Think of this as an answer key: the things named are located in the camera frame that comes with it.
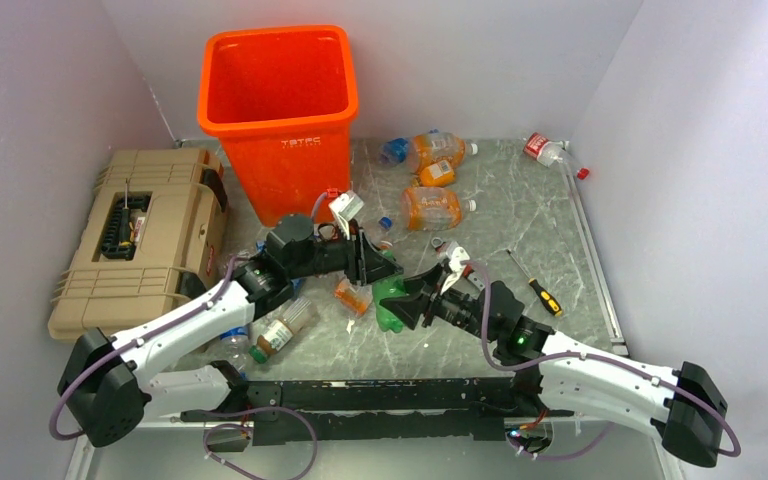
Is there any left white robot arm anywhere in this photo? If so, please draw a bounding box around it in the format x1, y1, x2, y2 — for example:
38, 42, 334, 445
48, 214, 403, 447

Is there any brown tea bottle green cap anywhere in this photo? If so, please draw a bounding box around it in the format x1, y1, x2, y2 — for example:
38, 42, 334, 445
248, 297, 317, 364

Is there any black base frame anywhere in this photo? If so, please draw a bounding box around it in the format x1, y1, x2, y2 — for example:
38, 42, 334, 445
180, 377, 546, 446

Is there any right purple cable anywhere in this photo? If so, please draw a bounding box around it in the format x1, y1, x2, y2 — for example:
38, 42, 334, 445
466, 260, 743, 460

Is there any orange tea bottle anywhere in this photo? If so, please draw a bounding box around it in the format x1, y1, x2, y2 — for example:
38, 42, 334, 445
334, 278, 373, 317

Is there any small orange bottle far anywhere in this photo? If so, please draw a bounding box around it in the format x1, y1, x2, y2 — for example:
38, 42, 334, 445
412, 160, 456, 187

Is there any red label bottle far corner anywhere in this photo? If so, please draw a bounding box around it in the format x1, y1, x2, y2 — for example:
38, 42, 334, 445
523, 132, 590, 180

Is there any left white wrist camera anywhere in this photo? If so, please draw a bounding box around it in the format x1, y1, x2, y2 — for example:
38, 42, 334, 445
328, 190, 365, 236

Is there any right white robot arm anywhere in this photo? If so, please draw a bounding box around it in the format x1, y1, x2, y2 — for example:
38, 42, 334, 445
381, 265, 742, 468

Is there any large orange juice bottle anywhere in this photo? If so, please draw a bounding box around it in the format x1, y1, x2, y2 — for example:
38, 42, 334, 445
405, 132, 479, 174

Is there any blue label water bottle left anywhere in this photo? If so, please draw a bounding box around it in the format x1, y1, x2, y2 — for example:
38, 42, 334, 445
215, 326, 251, 371

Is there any green plastic bottle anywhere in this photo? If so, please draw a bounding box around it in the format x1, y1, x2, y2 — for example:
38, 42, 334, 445
372, 270, 406, 334

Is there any wide orange label bottle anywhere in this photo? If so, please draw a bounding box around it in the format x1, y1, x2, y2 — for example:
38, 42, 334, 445
401, 187, 477, 231

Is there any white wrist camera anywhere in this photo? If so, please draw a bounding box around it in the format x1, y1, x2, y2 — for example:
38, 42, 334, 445
440, 241, 470, 292
328, 190, 365, 236

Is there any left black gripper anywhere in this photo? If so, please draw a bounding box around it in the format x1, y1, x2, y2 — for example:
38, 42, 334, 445
288, 219, 403, 287

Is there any pepsi bottle centre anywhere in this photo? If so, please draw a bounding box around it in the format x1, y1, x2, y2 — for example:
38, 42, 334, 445
366, 216, 393, 250

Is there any blue crushed bottle far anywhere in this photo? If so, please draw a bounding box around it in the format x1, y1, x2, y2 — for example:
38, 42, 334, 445
378, 137, 411, 165

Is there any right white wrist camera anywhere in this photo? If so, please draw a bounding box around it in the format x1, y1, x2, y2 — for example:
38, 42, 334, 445
440, 241, 470, 292

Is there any tan tool case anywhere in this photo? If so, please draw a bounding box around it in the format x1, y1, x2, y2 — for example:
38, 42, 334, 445
47, 148, 229, 342

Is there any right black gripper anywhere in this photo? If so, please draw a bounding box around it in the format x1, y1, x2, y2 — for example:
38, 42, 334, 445
381, 264, 497, 343

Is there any yellow black screwdriver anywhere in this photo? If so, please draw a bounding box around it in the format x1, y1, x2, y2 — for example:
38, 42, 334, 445
506, 249, 564, 317

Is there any orange plastic bin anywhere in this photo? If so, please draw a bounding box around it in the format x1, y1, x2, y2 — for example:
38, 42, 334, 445
198, 25, 359, 227

